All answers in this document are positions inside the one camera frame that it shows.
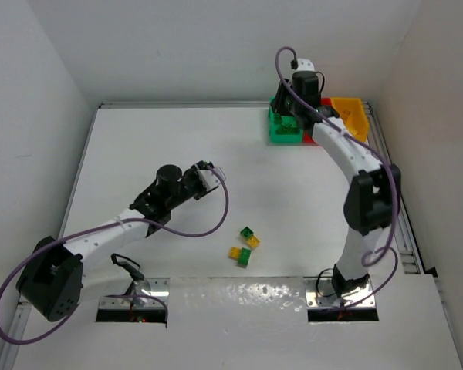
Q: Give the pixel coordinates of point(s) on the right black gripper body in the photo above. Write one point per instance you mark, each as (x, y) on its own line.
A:
(282, 102)

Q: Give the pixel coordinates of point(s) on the yellow green lego block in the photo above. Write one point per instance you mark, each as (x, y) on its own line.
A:
(240, 255)

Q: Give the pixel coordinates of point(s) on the green storage bin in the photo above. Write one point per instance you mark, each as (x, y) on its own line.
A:
(283, 129)

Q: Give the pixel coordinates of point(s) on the metal mounting plate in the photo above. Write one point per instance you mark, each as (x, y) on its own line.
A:
(152, 291)
(320, 294)

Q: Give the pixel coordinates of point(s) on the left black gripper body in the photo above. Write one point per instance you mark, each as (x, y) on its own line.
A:
(195, 177)

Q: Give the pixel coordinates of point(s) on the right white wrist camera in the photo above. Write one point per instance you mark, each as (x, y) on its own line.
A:
(302, 65)

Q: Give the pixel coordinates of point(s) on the green and yellow lego stack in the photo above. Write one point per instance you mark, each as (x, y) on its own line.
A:
(249, 236)

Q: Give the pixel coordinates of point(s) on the yellow storage bin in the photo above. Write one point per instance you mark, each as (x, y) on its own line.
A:
(353, 115)

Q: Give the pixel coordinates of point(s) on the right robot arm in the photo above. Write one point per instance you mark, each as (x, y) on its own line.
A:
(372, 200)

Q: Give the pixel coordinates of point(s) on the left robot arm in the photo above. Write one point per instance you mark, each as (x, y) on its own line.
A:
(53, 281)

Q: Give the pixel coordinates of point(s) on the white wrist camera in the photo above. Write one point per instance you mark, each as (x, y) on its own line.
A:
(210, 176)
(302, 65)

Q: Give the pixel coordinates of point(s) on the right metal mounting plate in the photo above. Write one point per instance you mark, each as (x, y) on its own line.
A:
(320, 294)

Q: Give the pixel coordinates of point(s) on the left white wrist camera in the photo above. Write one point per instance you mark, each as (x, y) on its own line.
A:
(210, 176)

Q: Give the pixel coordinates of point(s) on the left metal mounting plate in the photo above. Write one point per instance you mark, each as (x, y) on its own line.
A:
(152, 291)

